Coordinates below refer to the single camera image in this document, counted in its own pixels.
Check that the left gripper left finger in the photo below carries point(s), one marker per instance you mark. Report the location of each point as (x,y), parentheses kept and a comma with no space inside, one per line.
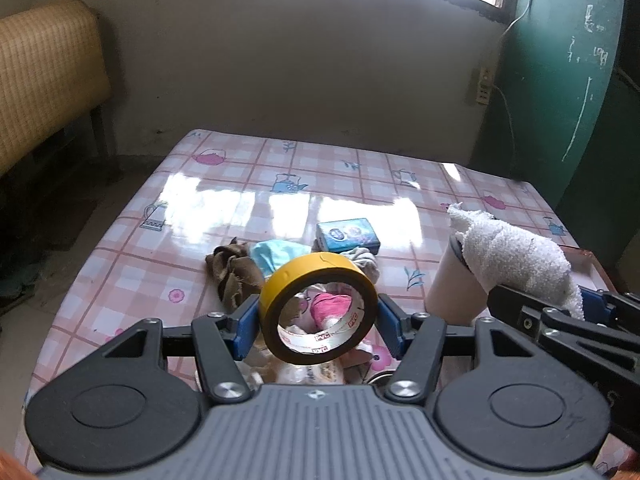
(220,341)

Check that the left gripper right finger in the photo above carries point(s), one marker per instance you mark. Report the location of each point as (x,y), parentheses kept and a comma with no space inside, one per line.
(416,342)

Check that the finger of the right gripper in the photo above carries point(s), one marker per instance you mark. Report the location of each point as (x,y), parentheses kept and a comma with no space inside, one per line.
(529,315)
(611,309)

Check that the white towel cloth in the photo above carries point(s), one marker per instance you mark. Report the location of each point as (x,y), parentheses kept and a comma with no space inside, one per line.
(498,253)

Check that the light blue face mask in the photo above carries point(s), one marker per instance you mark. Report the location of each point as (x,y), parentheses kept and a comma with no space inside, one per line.
(270,255)

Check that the yellow tape roll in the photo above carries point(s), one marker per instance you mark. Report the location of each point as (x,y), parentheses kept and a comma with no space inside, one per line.
(288,329)

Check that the pink cardboard box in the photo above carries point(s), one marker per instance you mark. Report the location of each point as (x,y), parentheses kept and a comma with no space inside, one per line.
(457,297)

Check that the brown cloth rag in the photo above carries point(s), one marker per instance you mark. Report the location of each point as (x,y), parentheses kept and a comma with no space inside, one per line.
(236,276)

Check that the grey white sock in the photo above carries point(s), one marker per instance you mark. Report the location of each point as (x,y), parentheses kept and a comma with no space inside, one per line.
(365,261)

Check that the pink sock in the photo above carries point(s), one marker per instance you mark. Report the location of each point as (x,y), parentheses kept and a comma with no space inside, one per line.
(327,309)

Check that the pink checkered tablecloth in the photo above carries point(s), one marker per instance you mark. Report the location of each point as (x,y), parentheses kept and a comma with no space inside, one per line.
(116,389)

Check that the blue tissue pack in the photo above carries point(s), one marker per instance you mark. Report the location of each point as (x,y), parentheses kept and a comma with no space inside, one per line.
(345,235)

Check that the green cabinet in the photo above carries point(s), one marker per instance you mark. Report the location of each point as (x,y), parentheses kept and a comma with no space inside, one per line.
(562,119)

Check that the woven rattan chair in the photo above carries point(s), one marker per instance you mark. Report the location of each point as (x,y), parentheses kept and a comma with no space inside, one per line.
(52,72)

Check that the wall power outlet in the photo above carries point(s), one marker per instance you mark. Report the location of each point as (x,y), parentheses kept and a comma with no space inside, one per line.
(485,84)

